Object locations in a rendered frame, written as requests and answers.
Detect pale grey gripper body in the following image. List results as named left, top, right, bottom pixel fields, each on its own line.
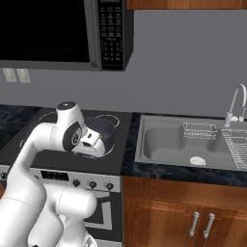
left=73, top=139, right=106, bottom=159

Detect dark blue pot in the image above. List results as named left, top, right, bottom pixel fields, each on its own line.
left=82, top=116, right=117, bottom=158

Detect black and silver stove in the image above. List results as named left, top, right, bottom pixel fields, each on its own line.
left=0, top=107, right=134, bottom=247

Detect grey steel sink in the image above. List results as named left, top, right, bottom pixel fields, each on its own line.
left=133, top=114, right=247, bottom=173

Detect wooden drawer front panel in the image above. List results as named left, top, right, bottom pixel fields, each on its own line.
left=123, top=176, right=247, bottom=210

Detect wooden cupboard door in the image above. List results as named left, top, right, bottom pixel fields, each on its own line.
left=129, top=198, right=205, bottom=247
left=202, top=206, right=247, bottom=247

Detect black and grey microwave oven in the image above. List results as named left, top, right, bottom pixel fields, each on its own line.
left=0, top=0, right=135, bottom=72

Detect silver curved tap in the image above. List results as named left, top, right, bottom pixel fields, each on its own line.
left=223, top=83, right=247, bottom=127

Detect white wall socket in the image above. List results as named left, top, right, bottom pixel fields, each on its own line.
left=2, top=68, right=17, bottom=84
left=15, top=68, right=32, bottom=84

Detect small wire sink basket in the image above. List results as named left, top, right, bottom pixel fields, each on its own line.
left=182, top=122, right=219, bottom=141

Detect silver cupboard door handle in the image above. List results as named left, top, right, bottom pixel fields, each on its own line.
left=188, top=210, right=201, bottom=237
left=203, top=212, right=216, bottom=240

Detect large wire dish rack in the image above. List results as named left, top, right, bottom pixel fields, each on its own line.
left=221, top=127, right=247, bottom=171

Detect wooden wall cupboard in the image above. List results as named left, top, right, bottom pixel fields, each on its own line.
left=126, top=0, right=247, bottom=11

